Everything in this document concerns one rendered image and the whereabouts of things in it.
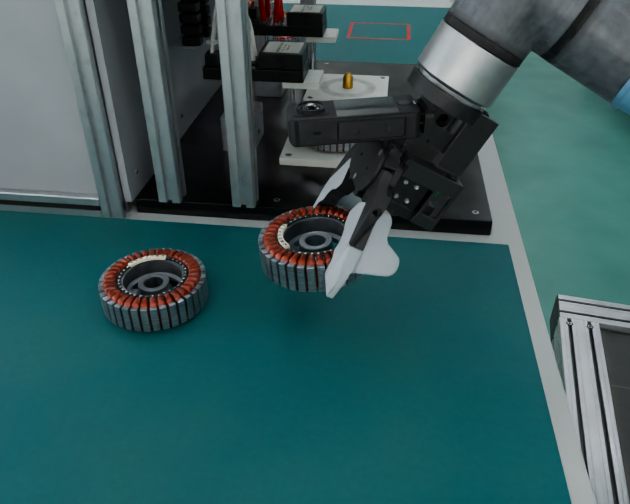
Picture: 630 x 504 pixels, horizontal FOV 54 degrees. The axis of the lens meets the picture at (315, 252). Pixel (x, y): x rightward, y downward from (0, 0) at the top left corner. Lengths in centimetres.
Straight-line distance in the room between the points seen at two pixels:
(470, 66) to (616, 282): 170
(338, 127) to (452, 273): 27
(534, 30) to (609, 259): 179
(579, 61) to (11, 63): 62
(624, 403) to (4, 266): 117
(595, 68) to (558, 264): 167
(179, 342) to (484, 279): 35
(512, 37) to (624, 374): 109
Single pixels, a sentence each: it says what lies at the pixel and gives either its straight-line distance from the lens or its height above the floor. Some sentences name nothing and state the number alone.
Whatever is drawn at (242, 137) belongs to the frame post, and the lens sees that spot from 76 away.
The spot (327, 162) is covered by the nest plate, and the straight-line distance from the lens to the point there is 90.
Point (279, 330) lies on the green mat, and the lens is 64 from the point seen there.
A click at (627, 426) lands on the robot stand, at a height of 21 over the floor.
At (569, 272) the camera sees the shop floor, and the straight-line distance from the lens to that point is 216.
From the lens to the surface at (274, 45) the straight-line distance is 94.
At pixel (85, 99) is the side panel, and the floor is 91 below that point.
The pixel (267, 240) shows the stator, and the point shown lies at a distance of 59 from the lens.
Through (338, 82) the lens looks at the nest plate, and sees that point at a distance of 122.
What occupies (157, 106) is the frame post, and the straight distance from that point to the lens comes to 79.
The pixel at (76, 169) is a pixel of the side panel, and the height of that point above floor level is 81.
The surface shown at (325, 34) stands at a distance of 116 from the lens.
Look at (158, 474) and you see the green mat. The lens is 54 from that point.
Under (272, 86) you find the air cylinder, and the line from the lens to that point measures 117.
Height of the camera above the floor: 117
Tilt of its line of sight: 34 degrees down
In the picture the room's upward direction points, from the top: straight up
